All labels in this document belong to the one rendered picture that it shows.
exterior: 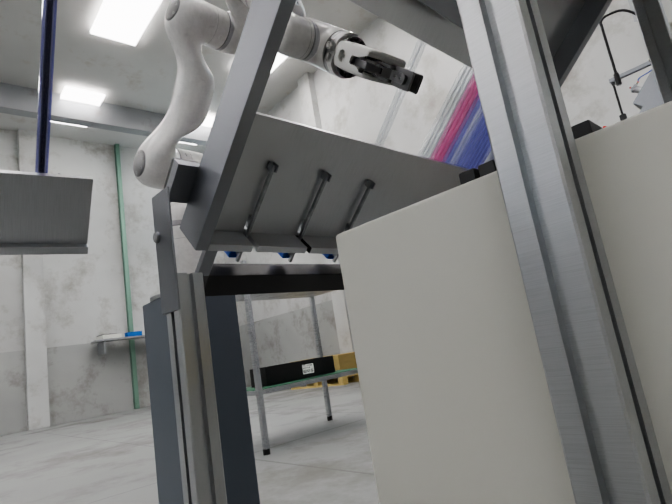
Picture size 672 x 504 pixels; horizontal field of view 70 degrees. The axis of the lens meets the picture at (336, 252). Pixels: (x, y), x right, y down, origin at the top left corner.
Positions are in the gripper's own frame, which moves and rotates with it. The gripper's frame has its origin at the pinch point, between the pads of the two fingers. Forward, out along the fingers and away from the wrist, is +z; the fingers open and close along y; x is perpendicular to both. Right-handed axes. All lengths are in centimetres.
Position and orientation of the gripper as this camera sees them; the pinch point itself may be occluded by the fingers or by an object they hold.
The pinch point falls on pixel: (406, 80)
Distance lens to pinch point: 88.4
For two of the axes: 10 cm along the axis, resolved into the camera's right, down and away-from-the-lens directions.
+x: -3.1, 8.6, 4.0
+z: 6.1, 5.0, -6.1
